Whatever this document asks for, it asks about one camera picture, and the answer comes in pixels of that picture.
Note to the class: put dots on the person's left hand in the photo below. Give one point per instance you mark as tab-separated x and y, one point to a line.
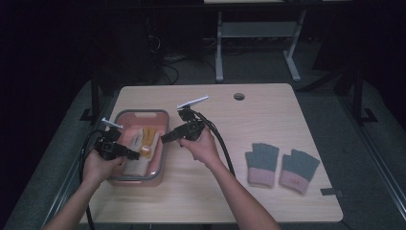
99	171

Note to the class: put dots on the black metal stand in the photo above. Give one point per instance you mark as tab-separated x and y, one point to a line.
358	96
94	96

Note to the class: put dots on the beige glove with bear face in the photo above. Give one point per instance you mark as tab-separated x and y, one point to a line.
147	140

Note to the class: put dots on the person's right hand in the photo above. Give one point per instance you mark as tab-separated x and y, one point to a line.
202	150

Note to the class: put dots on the black tape strip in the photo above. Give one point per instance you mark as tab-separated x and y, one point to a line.
332	192

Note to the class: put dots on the grey fingerless glove pink cuff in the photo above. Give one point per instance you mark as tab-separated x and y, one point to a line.
261	163

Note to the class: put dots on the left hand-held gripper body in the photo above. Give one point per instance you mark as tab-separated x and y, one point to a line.
110	148

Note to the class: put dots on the pink basin with grey rim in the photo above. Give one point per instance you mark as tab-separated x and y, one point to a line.
156	169

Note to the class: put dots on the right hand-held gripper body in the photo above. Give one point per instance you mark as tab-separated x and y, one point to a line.
191	129

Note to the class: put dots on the white metal desk frame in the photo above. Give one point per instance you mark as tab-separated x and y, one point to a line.
255	29

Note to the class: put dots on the grey fingerless glove red label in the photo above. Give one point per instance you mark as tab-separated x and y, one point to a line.
298	169

